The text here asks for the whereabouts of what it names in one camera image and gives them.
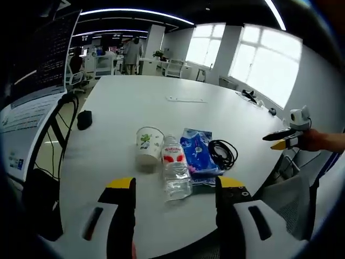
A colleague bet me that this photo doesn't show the white table cable cover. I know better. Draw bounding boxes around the white table cable cover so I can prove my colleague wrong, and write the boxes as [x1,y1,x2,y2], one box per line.
[165,94,208,104]

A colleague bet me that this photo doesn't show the white paper cup green print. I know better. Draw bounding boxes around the white paper cup green print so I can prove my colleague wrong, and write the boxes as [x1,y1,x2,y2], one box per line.
[135,126,165,173]

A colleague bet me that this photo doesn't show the potted green plant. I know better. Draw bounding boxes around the potted green plant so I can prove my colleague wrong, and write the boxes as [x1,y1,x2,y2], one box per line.
[152,50,167,62]

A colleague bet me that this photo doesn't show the black device on table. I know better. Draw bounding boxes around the black device on table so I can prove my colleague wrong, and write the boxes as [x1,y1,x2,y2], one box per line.
[237,90,264,105]

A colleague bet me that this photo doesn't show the grey mesh office chair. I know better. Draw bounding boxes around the grey mesh office chair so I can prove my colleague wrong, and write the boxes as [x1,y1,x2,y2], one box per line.
[254,151,342,242]

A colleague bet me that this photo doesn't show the white office chair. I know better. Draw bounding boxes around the white office chair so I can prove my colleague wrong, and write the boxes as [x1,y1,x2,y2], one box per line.
[164,59,185,78]
[66,58,91,94]

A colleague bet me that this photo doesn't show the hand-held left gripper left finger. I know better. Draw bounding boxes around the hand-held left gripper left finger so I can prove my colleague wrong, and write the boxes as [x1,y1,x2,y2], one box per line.
[52,177,137,259]

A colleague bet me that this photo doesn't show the blue plastic packet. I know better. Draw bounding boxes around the blue plastic packet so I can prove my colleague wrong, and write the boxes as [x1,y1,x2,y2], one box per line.
[180,127,226,187]

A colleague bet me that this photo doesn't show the person's right hand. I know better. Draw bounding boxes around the person's right hand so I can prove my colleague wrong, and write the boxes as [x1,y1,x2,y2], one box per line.
[295,128,331,152]

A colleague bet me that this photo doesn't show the black cable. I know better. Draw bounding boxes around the black cable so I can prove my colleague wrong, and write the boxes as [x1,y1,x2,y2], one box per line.
[208,139,239,171]

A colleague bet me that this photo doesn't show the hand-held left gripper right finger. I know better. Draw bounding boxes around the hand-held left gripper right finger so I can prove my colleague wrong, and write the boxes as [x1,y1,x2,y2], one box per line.
[215,176,308,259]

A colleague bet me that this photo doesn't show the white table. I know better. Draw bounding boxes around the white table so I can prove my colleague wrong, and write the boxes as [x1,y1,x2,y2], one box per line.
[58,74,291,258]

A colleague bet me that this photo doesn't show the black cables under stand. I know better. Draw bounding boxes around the black cables under stand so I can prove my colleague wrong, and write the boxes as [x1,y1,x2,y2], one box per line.
[32,93,80,181]

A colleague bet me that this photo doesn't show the clear plastic water bottle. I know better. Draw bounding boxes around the clear plastic water bottle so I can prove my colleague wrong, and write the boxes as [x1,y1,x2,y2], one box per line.
[161,134,194,203]

